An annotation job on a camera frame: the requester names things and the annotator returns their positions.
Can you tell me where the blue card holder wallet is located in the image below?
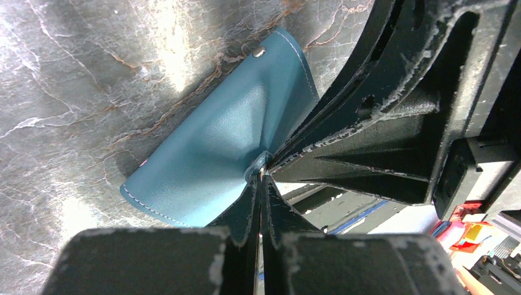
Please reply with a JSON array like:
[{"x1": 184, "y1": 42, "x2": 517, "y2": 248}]
[{"x1": 120, "y1": 28, "x2": 319, "y2": 227}]

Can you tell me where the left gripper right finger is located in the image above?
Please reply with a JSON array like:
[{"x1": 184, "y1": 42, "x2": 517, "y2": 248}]
[{"x1": 262, "y1": 175, "x2": 464, "y2": 294}]

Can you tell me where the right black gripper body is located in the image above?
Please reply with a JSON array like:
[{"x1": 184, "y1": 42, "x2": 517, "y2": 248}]
[{"x1": 423, "y1": 1, "x2": 520, "y2": 221}]

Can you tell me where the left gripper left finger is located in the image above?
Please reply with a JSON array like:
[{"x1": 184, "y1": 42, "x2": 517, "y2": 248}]
[{"x1": 42, "y1": 177, "x2": 261, "y2": 294}]

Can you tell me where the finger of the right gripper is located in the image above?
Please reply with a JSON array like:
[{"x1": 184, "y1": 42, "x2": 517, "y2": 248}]
[
  {"x1": 270, "y1": 112, "x2": 444, "y2": 205},
  {"x1": 270, "y1": 1, "x2": 516, "y2": 167}
]

